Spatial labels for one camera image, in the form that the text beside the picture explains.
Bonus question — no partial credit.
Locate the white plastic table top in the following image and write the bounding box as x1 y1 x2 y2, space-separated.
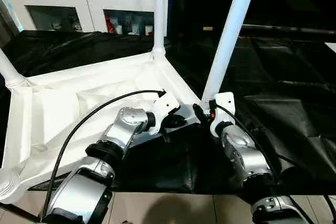
0 49 202 205

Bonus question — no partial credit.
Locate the black mat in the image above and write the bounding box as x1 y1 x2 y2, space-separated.
0 26 336 205

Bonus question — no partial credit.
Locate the dark blue upright panel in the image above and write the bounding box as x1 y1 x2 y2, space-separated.
167 0 174 36

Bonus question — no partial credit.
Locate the black metal table leg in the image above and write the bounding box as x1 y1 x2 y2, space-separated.
0 202 43 222

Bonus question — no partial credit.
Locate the pale blue translucent container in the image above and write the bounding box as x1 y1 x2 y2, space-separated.
0 0 24 30

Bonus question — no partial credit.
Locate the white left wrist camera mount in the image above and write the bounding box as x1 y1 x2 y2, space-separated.
149 89 181 134

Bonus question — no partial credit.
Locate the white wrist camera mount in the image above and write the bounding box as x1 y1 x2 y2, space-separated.
149 89 181 134
209 92 236 137

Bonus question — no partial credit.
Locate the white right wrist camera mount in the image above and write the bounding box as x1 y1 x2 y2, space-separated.
209 92 236 137

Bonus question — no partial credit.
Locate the black metal rail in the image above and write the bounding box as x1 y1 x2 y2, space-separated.
241 24 336 35

